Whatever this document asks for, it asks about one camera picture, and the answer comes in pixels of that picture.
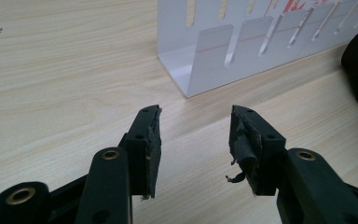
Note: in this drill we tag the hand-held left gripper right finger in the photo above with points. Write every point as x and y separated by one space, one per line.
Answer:
261 149

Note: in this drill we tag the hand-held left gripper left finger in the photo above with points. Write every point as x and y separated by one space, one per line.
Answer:
143 146

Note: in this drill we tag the white metal slotted file rack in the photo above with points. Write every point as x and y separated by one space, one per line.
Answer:
217 46

